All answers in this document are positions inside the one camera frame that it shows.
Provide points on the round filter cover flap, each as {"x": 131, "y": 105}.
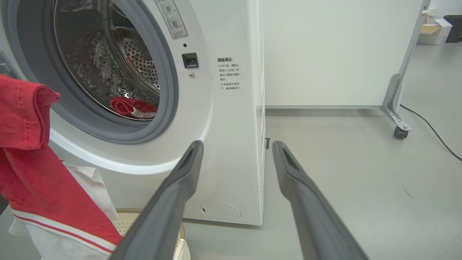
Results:
{"x": 220, "y": 211}

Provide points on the metal caster wheel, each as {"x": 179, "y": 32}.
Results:
{"x": 400, "y": 133}

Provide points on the black waste bin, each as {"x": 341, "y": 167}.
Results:
{"x": 454, "y": 30}

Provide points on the red shirt with white stripes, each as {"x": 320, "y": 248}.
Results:
{"x": 126, "y": 104}
{"x": 32, "y": 173}

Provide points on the cream perforated laundry basket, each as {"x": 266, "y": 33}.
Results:
{"x": 124, "y": 220}

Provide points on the open cardboard box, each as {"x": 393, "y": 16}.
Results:
{"x": 431, "y": 36}

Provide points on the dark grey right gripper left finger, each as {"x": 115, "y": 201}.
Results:
{"x": 162, "y": 216}

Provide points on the white front-load washing machine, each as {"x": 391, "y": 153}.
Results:
{"x": 231, "y": 144}

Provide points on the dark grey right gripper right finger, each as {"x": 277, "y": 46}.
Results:
{"x": 317, "y": 224}

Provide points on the white partition panel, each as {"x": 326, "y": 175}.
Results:
{"x": 325, "y": 54}

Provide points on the white warning sticker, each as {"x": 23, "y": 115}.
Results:
{"x": 173, "y": 21}

